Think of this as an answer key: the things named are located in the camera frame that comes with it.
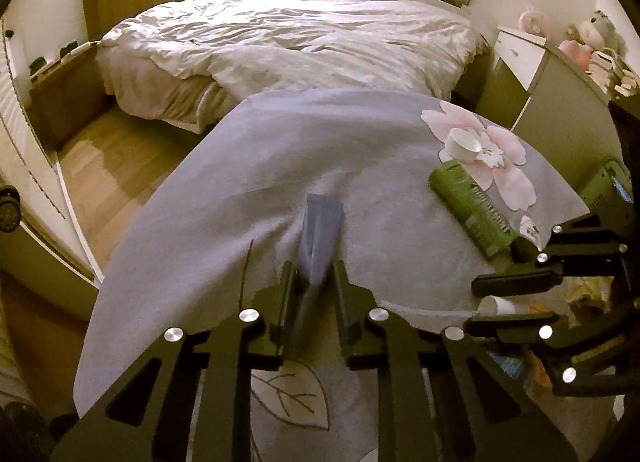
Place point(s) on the white louvred wardrobe door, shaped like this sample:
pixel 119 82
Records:
pixel 30 142

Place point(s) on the purple floral tablecloth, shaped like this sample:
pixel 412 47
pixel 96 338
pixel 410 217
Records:
pixel 225 192

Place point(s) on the wooden nightstand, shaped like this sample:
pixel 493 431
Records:
pixel 70 97

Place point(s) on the pink desk fan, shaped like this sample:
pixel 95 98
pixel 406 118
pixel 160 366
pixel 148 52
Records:
pixel 532 22

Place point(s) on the white plastic cap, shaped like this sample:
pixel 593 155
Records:
pixel 462 142

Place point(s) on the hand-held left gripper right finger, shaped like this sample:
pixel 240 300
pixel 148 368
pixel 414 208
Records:
pixel 344 302

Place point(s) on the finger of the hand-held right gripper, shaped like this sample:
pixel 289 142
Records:
pixel 510 279
pixel 510 327

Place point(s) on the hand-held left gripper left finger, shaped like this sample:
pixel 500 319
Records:
pixel 287 302

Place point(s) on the pink plush toy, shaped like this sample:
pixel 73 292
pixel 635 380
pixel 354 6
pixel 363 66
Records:
pixel 572 53

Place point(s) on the orange packet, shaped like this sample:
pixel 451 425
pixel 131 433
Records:
pixel 537 369

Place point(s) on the small dark object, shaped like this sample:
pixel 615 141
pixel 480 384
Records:
pixel 37 63

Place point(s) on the stack of books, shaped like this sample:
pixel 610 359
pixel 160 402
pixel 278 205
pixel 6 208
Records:
pixel 612 74

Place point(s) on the green cylindrical bottle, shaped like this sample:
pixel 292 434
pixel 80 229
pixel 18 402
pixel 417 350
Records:
pixel 470 207

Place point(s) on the grey white plush toy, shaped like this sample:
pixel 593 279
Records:
pixel 597 29

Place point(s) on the white air purifier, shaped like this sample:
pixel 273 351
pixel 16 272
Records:
pixel 602 187

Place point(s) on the small white cup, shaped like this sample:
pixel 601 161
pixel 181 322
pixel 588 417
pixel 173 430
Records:
pixel 497 305

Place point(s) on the bed with white duvet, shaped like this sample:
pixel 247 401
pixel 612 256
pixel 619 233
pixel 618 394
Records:
pixel 280 42

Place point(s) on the white cabinet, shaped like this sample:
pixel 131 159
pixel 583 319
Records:
pixel 545 92

